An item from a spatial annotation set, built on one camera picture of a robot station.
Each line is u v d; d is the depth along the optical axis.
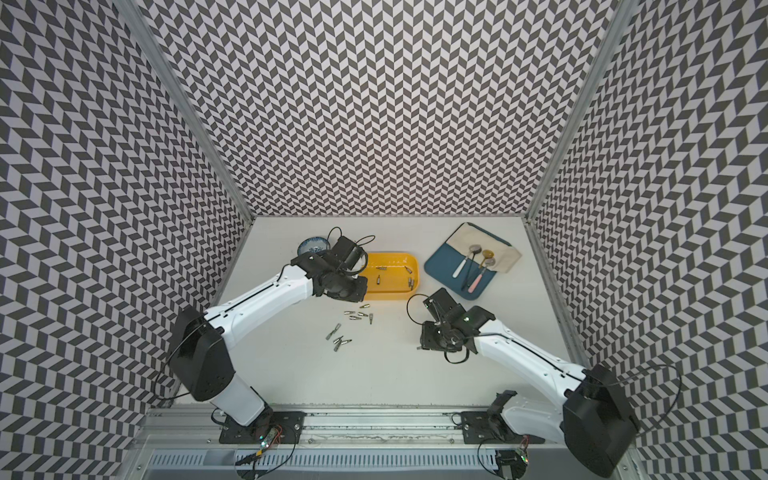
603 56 0.74
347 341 0.86
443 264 1.03
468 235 1.09
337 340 0.87
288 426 0.73
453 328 0.58
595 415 0.39
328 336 0.87
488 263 1.04
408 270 1.05
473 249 1.05
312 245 1.05
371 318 0.92
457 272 0.99
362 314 0.94
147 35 0.75
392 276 1.02
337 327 0.89
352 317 0.92
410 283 0.99
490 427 0.65
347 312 0.93
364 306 0.93
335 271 0.62
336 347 0.86
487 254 1.05
